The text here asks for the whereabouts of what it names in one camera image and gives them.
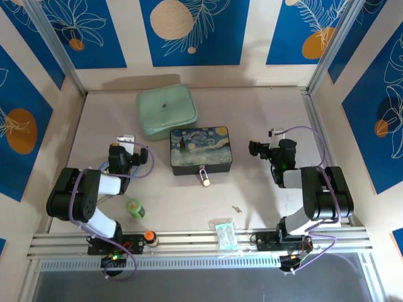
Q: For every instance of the starry night painted box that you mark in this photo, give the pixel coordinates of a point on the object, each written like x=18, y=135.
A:
x=201, y=148

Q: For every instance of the brass padlock with silver shackle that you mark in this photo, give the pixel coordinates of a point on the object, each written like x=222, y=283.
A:
x=206, y=182

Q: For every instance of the small silver key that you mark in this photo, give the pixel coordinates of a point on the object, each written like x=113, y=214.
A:
x=236, y=209

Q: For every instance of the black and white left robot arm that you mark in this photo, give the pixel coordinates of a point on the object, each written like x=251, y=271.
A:
x=69, y=195

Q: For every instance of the green capped bottle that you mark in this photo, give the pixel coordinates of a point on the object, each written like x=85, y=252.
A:
x=135, y=209

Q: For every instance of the mint green zip pouch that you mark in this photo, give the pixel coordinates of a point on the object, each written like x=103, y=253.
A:
x=163, y=107

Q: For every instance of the orange capped small bottle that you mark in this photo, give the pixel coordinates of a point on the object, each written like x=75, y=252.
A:
x=151, y=239

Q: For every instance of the clear plastic bag of parts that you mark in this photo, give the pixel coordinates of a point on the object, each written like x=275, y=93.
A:
x=225, y=236

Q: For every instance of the black controller board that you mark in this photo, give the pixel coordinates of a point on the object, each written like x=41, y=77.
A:
x=291, y=262
x=113, y=261

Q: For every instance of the blue poster with beige circle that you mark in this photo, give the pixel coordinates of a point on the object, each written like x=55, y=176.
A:
x=195, y=41

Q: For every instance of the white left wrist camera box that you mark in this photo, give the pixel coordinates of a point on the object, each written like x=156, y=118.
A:
x=126, y=138

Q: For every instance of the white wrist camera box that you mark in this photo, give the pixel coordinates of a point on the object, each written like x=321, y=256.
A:
x=126, y=138
x=277, y=132

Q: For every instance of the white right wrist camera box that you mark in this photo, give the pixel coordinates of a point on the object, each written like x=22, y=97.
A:
x=277, y=132

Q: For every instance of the aluminium side rail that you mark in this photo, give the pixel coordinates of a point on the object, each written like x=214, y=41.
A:
x=311, y=110

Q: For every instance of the blue floral wall poster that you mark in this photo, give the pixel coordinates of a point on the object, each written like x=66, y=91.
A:
x=94, y=31
x=371, y=31
x=19, y=126
x=299, y=31
x=374, y=132
x=25, y=37

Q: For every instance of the aluminium frame rail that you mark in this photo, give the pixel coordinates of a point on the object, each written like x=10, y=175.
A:
x=189, y=242

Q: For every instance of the aluminium frame post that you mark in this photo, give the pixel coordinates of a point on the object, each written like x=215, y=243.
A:
x=335, y=44
x=55, y=44

